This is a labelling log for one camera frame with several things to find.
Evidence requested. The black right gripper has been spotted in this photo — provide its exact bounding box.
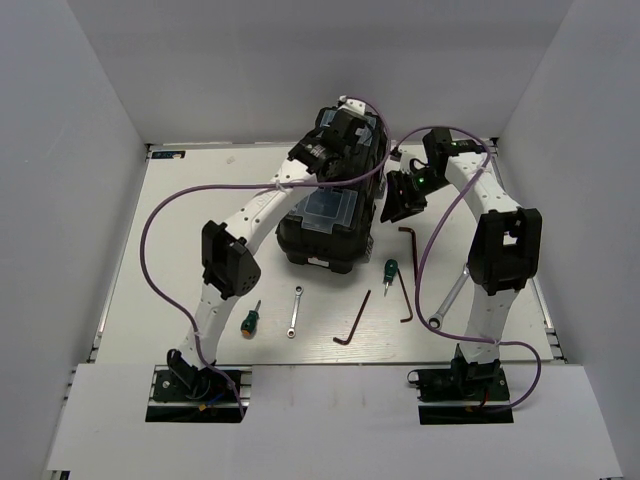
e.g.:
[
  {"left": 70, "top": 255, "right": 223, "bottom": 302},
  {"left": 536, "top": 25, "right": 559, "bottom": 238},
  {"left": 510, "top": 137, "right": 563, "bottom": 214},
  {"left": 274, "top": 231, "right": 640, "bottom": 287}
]
[{"left": 380, "top": 167, "right": 451, "bottom": 223}]

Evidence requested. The black plastic toolbox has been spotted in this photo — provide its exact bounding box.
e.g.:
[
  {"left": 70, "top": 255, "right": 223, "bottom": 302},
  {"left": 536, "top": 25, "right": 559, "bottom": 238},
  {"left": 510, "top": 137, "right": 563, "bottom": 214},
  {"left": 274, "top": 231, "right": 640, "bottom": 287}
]
[{"left": 276, "top": 105, "right": 388, "bottom": 274}]

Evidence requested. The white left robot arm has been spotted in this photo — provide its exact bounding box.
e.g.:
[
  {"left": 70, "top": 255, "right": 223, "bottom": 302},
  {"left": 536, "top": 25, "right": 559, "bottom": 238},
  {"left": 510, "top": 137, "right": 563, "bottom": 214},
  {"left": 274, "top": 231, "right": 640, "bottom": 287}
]
[{"left": 176, "top": 106, "right": 387, "bottom": 399}]

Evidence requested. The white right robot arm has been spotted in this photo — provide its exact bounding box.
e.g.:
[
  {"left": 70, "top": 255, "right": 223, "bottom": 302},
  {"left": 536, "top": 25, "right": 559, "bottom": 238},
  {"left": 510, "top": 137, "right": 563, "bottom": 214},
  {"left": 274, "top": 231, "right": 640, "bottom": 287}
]
[{"left": 380, "top": 126, "right": 542, "bottom": 399}]

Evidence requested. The brown hex key upper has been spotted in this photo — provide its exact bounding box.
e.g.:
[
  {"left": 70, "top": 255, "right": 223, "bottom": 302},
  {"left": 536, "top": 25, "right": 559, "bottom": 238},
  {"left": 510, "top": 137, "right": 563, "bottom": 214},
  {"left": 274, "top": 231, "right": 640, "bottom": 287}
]
[{"left": 397, "top": 226, "right": 418, "bottom": 279}]

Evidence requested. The brown hex key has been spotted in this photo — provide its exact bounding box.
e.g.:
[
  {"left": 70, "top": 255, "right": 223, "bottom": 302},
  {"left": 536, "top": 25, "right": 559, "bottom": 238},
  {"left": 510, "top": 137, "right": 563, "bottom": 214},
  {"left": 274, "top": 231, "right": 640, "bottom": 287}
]
[
  {"left": 397, "top": 226, "right": 418, "bottom": 279},
  {"left": 333, "top": 289, "right": 372, "bottom": 346},
  {"left": 397, "top": 271, "right": 414, "bottom": 324}
]

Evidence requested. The small green stubby screwdriver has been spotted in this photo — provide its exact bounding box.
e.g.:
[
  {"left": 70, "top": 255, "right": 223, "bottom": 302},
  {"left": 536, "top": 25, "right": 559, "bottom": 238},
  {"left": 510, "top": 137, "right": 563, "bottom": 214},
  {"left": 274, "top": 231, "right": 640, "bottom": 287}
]
[{"left": 383, "top": 259, "right": 398, "bottom": 295}]

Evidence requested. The brown hex key middle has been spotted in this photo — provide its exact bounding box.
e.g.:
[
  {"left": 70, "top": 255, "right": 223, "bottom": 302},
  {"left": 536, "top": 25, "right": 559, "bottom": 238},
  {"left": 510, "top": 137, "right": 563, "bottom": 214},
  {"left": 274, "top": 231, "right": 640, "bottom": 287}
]
[{"left": 397, "top": 271, "right": 414, "bottom": 324}]

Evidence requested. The large silver ratchet wrench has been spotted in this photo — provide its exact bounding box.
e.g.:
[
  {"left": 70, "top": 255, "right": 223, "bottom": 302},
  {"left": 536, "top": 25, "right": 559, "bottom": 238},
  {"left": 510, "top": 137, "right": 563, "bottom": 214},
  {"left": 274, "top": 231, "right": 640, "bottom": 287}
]
[{"left": 428, "top": 265, "right": 470, "bottom": 330}]

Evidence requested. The brown hex key lower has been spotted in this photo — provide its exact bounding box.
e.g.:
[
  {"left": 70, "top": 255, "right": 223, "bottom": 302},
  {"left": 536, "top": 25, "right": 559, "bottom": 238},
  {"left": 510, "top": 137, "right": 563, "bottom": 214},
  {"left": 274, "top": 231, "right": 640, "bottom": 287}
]
[{"left": 333, "top": 289, "right": 372, "bottom": 346}]

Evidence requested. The small silver ratchet wrench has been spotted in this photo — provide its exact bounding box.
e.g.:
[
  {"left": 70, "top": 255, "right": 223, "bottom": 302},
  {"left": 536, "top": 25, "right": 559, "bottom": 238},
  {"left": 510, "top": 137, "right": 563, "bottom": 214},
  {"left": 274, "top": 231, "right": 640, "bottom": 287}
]
[{"left": 286, "top": 285, "right": 304, "bottom": 339}]

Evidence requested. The green screwdriver orange cap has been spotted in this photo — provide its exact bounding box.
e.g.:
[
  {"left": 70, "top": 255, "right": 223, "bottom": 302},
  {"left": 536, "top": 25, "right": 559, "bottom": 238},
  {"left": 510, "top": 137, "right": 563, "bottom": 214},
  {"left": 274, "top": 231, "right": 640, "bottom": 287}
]
[{"left": 240, "top": 301, "right": 261, "bottom": 338}]

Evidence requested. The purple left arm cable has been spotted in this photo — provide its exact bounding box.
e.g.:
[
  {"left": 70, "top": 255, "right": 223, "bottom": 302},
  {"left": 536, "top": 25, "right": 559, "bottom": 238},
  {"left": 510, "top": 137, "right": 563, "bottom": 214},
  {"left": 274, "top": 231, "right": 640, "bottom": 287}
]
[{"left": 140, "top": 94, "right": 394, "bottom": 419}]

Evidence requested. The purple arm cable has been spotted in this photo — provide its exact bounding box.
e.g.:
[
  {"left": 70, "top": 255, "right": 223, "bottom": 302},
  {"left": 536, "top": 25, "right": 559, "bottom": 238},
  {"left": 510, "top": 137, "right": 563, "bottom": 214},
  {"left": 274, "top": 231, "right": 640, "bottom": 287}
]
[
  {"left": 140, "top": 94, "right": 394, "bottom": 419},
  {"left": 389, "top": 124, "right": 544, "bottom": 414}
]

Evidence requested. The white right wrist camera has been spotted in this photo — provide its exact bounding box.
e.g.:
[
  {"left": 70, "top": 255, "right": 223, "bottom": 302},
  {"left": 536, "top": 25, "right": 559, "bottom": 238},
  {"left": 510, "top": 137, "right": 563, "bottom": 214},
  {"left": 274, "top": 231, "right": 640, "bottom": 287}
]
[{"left": 389, "top": 147, "right": 427, "bottom": 174}]

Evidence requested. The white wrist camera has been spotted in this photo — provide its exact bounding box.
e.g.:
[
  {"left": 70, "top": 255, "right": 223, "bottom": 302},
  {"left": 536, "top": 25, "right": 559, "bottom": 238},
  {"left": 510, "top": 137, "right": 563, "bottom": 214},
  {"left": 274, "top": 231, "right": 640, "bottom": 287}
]
[
  {"left": 338, "top": 95, "right": 367, "bottom": 117},
  {"left": 389, "top": 147, "right": 427, "bottom": 174}
]

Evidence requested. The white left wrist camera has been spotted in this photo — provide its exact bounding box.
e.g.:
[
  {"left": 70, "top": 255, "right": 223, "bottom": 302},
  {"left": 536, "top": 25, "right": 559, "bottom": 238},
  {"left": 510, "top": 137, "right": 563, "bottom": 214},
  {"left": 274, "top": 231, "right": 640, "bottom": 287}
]
[{"left": 338, "top": 95, "right": 367, "bottom": 117}]

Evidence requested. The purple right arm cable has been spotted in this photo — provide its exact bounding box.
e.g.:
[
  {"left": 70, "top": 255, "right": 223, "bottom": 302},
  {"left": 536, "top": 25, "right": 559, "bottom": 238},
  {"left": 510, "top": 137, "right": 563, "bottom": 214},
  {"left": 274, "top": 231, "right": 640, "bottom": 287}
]
[{"left": 389, "top": 124, "right": 544, "bottom": 414}]

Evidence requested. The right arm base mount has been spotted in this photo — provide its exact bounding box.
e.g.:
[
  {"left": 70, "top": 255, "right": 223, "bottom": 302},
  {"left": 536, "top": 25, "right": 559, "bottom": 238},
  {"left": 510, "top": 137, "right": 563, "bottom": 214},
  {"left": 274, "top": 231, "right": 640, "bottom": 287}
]
[{"left": 407, "top": 368, "right": 514, "bottom": 426}]

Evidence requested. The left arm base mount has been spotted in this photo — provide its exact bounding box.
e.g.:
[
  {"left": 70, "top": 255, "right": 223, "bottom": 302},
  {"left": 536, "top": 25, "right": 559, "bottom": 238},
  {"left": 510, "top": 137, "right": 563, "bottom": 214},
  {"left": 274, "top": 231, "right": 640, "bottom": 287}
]
[{"left": 145, "top": 366, "right": 243, "bottom": 424}]

